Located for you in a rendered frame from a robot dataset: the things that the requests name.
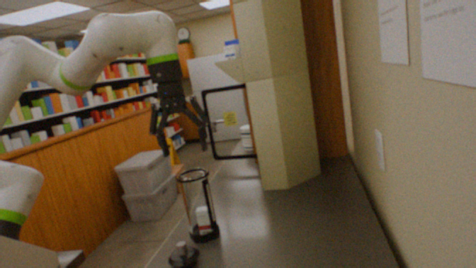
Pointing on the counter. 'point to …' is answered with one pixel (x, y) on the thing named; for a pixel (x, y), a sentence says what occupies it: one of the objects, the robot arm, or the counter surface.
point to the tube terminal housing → (278, 91)
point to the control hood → (232, 69)
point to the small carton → (231, 52)
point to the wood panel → (321, 75)
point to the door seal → (210, 127)
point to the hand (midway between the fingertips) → (184, 148)
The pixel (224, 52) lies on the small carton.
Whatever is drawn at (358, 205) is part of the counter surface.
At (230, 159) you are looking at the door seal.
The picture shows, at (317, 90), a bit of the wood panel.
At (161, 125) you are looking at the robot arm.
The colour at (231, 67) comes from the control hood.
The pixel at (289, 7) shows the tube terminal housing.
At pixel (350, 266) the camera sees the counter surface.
